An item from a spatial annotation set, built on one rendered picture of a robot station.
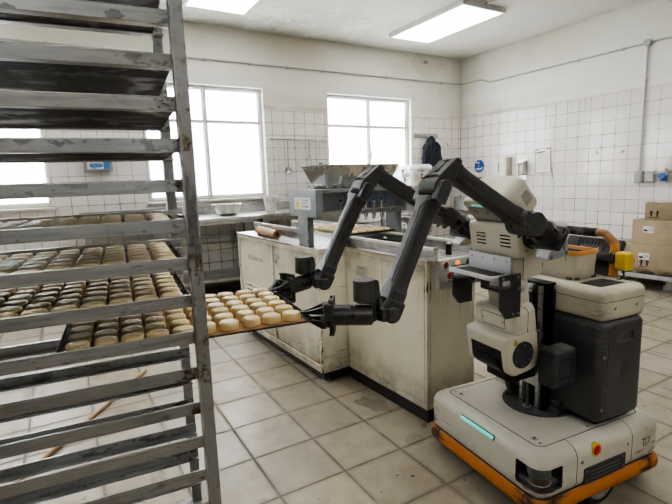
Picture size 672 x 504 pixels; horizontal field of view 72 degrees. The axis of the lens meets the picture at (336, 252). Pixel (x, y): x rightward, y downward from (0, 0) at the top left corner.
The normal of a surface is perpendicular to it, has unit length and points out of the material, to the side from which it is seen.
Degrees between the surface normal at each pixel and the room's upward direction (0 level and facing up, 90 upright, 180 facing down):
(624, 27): 90
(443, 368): 90
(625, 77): 90
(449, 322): 90
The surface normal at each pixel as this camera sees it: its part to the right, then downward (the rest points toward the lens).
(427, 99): 0.51, 0.11
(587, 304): -0.91, 0.10
